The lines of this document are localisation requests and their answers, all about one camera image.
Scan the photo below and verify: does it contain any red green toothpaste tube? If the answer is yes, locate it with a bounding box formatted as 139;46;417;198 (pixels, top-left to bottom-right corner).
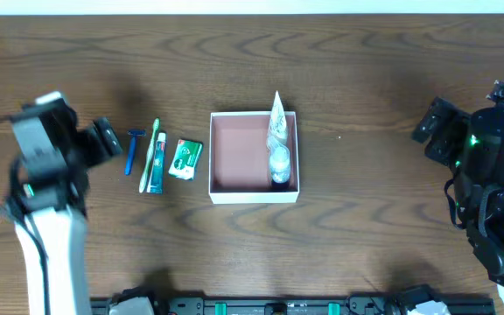
147;132;166;194

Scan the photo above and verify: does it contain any blue disposable razor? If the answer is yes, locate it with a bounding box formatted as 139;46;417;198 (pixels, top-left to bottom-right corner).
124;129;146;176

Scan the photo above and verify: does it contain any white floral lotion tube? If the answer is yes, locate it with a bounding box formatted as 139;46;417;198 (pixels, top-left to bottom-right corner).
269;92;288;144

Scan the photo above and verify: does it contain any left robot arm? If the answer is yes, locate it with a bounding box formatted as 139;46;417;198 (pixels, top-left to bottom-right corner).
5;92;158;314

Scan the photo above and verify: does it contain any white box with pink interior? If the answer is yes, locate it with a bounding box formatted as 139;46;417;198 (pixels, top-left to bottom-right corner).
208;111;300;205

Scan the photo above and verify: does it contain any green soap bar packet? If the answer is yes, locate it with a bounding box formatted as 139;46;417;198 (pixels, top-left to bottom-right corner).
168;139;203;180

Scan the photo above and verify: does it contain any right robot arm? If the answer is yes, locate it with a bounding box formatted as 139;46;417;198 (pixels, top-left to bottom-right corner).
412;97;504;303

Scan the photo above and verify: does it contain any clear pump soap bottle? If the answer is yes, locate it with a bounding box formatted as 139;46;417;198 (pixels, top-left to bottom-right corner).
267;136;291;192

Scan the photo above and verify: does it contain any green white toothbrush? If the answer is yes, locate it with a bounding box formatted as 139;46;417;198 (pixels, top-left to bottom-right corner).
138;117;160;193

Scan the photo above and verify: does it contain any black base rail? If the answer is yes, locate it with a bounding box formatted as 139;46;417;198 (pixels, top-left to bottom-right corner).
89;296;496;315

